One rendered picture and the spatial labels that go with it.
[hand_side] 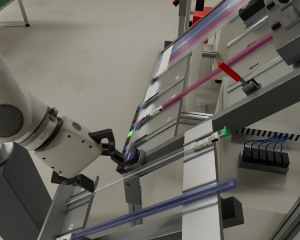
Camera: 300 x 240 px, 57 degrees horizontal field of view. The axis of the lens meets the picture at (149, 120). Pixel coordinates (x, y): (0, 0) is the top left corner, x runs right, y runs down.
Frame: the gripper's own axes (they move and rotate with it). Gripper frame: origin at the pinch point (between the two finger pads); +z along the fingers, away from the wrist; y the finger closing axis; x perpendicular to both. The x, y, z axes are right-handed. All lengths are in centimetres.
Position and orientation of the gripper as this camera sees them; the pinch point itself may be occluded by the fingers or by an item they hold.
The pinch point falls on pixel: (105, 173)
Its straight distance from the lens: 61.2
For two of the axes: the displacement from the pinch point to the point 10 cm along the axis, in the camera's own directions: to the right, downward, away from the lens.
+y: -7.6, 6.2, 2.1
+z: 6.2, 5.8, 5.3
